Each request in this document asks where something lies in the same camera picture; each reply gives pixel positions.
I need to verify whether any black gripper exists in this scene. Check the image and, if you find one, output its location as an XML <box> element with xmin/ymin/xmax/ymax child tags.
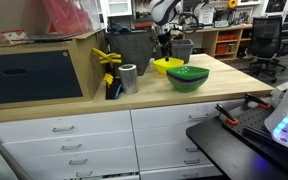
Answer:
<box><xmin>157</xmin><ymin>32</ymin><xmax>174</xmax><ymax>63</ymax></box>

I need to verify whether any yellow plastic bowl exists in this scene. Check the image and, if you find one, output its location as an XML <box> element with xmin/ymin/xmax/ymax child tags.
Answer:
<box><xmin>152</xmin><ymin>57</ymin><xmax>185</xmax><ymax>75</ymax></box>

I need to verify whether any green plastic bowl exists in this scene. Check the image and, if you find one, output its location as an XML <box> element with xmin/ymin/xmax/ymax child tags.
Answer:
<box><xmin>168</xmin><ymin>78</ymin><xmax>208</xmax><ymax>93</ymax></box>
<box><xmin>166</xmin><ymin>65</ymin><xmax>211</xmax><ymax>81</ymax></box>

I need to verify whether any grey plastic bin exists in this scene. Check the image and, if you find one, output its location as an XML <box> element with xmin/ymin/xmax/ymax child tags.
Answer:
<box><xmin>153</xmin><ymin>38</ymin><xmax>195</xmax><ymax>64</ymax></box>

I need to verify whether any dark grey fabric bin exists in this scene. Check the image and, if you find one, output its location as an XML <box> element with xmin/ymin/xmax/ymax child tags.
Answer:
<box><xmin>106</xmin><ymin>30</ymin><xmax>157</xmax><ymax>76</ymax></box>

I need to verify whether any silver metal cup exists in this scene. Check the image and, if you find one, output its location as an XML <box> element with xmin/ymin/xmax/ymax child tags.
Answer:
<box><xmin>117</xmin><ymin>63</ymin><xmax>140</xmax><ymax>96</ymax></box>

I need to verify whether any orange storage bin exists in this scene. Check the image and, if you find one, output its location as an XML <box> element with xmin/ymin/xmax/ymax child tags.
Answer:
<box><xmin>215</xmin><ymin>43</ymin><xmax>237</xmax><ymax>54</ymax></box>
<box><xmin>216</xmin><ymin>33</ymin><xmax>240</xmax><ymax>42</ymax></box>

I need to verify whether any yellow clamp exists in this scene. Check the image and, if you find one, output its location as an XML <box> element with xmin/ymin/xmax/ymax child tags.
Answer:
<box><xmin>91</xmin><ymin>47</ymin><xmax>123</xmax><ymax>68</ymax></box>
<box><xmin>102</xmin><ymin>73</ymin><xmax>115</xmax><ymax>89</ymax></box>

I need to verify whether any black tool holder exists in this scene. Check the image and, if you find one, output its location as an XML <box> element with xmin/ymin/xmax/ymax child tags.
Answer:
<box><xmin>104</xmin><ymin>61</ymin><xmax>123</xmax><ymax>101</ymax></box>

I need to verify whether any yellow tape roll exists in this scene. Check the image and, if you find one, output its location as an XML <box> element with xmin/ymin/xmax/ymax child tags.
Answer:
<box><xmin>226</xmin><ymin>0</ymin><xmax>239</xmax><ymax>10</ymax></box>

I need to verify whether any large box with dark panel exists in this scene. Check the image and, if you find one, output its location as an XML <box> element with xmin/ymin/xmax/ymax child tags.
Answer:
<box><xmin>0</xmin><ymin>28</ymin><xmax>108</xmax><ymax>112</ymax></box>

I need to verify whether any black orange clamp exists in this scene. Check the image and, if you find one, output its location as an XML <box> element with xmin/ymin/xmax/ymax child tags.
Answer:
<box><xmin>243</xmin><ymin>93</ymin><xmax>272</xmax><ymax>111</ymax></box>
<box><xmin>214</xmin><ymin>103</ymin><xmax>239</xmax><ymax>126</ymax></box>

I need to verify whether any black pegboard plate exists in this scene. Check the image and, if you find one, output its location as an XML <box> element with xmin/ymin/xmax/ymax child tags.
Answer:
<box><xmin>221</xmin><ymin>105</ymin><xmax>285</xmax><ymax>143</ymax></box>

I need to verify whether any red translucent storage container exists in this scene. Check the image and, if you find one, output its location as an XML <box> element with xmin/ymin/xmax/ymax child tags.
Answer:
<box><xmin>41</xmin><ymin>0</ymin><xmax>102</xmax><ymax>36</ymax></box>

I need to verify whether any white drawer cabinet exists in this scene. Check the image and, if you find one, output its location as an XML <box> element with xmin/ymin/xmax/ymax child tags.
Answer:
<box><xmin>0</xmin><ymin>98</ymin><xmax>248</xmax><ymax>180</ymax></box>

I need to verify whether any black side table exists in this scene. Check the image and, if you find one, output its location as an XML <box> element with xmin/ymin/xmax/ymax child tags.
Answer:
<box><xmin>185</xmin><ymin>99</ymin><xmax>288</xmax><ymax>180</ymax></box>

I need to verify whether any dark flat board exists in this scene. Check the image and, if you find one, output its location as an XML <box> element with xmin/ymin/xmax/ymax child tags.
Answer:
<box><xmin>12</xmin><ymin>32</ymin><xmax>84</xmax><ymax>43</ymax></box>

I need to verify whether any small printed paper box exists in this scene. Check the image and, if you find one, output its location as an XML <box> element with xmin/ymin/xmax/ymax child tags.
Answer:
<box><xmin>0</xmin><ymin>29</ymin><xmax>29</xmax><ymax>45</ymax></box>

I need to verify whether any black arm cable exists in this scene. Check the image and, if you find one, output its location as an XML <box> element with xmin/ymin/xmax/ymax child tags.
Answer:
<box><xmin>173</xmin><ymin>12</ymin><xmax>201</xmax><ymax>35</ymax></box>

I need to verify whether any white wall cabinet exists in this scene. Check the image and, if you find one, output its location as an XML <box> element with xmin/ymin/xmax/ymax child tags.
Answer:
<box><xmin>103</xmin><ymin>0</ymin><xmax>134</xmax><ymax>18</ymax></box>

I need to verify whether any metal drawer handle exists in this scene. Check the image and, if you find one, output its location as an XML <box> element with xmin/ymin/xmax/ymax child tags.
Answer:
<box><xmin>52</xmin><ymin>125</ymin><xmax>76</xmax><ymax>134</ymax></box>
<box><xmin>68</xmin><ymin>158</ymin><xmax>89</xmax><ymax>166</ymax></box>
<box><xmin>187</xmin><ymin>113</ymin><xmax>210</xmax><ymax>122</ymax></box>
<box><xmin>182</xmin><ymin>172</ymin><xmax>199</xmax><ymax>179</ymax></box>
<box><xmin>61</xmin><ymin>143</ymin><xmax>83</xmax><ymax>152</ymax></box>
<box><xmin>185</xmin><ymin>147</ymin><xmax>202</xmax><ymax>154</ymax></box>
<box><xmin>183</xmin><ymin>158</ymin><xmax>201</xmax><ymax>166</ymax></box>
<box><xmin>75</xmin><ymin>170</ymin><xmax>94</xmax><ymax>178</ymax></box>

